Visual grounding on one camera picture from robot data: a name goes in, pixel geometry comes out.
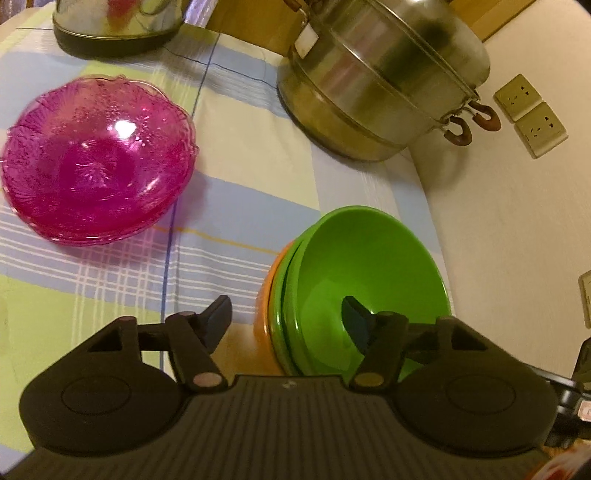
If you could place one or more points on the shiny steel kettle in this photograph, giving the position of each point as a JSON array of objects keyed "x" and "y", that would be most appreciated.
[{"x": 115, "y": 27}]

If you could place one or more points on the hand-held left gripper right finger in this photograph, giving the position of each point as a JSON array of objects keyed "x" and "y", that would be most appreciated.
[{"x": 353, "y": 323}]

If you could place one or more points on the green plastic bowl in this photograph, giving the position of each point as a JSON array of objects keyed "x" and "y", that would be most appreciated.
[
  {"x": 369, "y": 258},
  {"x": 278, "y": 323}
]

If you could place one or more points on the stainless steel steamer pot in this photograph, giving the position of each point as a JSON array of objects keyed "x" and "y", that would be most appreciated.
[{"x": 383, "y": 78}]

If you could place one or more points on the beige wall power socket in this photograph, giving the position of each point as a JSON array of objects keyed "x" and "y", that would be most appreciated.
[
  {"x": 518, "y": 98},
  {"x": 541, "y": 130}
]

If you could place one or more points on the pink glass bowl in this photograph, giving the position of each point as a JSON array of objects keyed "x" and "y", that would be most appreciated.
[{"x": 115, "y": 234}]

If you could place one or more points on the pink patterned glass plate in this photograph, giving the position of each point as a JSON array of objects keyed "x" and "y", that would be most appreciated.
[{"x": 92, "y": 161}]

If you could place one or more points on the orange plastic bowl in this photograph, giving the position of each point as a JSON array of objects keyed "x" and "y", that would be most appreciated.
[{"x": 261, "y": 323}]

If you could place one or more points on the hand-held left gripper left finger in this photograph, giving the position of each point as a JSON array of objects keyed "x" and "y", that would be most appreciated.
[{"x": 217, "y": 323}]

